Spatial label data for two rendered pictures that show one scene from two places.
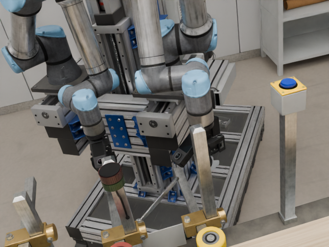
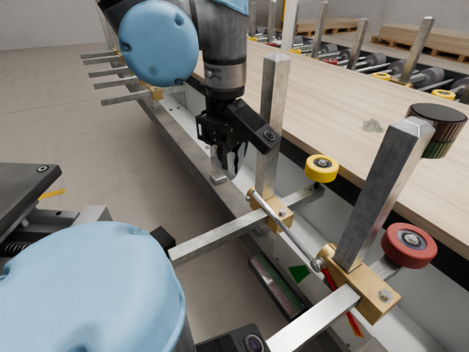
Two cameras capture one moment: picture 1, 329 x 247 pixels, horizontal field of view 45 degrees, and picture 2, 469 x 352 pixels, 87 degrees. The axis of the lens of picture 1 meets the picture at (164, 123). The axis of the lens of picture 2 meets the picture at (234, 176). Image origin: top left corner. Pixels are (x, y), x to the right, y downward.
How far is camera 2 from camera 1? 1.28 m
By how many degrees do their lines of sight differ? 85
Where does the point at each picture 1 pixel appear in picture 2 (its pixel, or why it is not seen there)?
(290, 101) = not seen: hidden behind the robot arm
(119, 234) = (366, 274)
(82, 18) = not seen: outside the picture
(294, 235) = (288, 125)
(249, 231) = (239, 202)
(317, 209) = (204, 165)
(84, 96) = (135, 241)
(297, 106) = not seen: hidden behind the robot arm
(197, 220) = (278, 204)
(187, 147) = (257, 120)
